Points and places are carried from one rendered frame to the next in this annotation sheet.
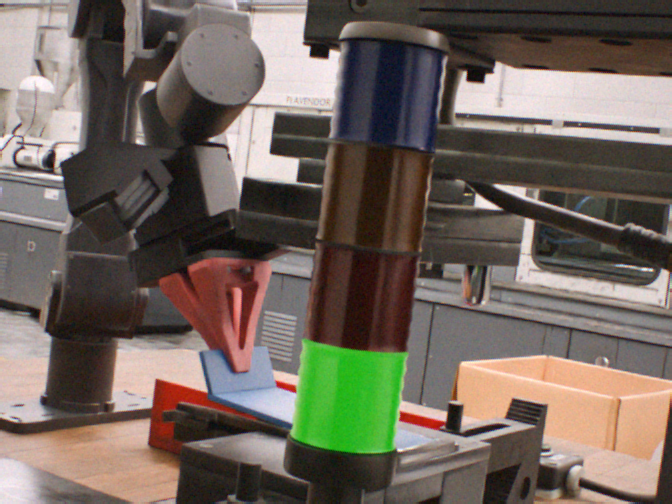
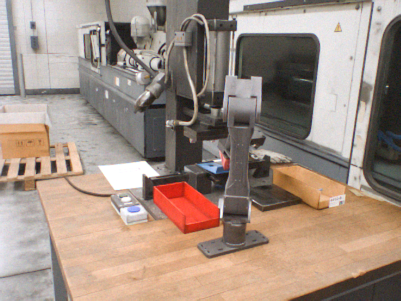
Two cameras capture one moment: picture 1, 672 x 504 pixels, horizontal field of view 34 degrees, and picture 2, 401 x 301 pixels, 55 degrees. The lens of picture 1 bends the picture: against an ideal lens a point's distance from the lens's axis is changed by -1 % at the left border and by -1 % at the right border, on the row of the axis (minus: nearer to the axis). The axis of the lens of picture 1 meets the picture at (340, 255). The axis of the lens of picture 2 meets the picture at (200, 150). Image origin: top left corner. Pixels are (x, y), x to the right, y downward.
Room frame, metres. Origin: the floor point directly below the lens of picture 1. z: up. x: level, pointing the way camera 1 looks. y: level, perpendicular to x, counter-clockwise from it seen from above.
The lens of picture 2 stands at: (1.93, 0.60, 1.45)
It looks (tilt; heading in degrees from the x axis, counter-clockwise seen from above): 16 degrees down; 209
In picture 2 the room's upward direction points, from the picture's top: 2 degrees clockwise
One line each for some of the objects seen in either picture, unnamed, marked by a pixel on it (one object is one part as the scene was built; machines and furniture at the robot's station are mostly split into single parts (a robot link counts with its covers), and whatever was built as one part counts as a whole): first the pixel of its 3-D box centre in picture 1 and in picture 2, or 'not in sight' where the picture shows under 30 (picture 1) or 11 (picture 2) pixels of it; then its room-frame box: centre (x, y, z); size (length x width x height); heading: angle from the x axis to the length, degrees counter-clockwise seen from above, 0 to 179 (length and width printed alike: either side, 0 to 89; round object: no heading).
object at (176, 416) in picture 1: (215, 425); not in sight; (0.71, 0.07, 0.98); 0.07 x 0.02 x 0.01; 57
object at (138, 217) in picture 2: not in sight; (133, 218); (1.06, -0.10, 0.90); 0.07 x 0.07 x 0.06; 57
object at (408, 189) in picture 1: (374, 197); not in sight; (0.40, -0.01, 1.14); 0.04 x 0.04 x 0.03
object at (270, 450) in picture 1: (347, 452); (213, 167); (0.69, -0.02, 0.98); 0.20 x 0.10 x 0.01; 147
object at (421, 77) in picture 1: (387, 98); not in sight; (0.40, -0.01, 1.17); 0.04 x 0.04 x 0.03
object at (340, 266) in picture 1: (361, 296); not in sight; (0.40, -0.01, 1.10); 0.04 x 0.04 x 0.03
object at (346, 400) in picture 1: (349, 393); not in sight; (0.40, -0.01, 1.07); 0.04 x 0.04 x 0.03
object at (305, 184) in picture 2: not in sight; (307, 186); (0.55, 0.31, 0.93); 0.25 x 0.13 x 0.08; 57
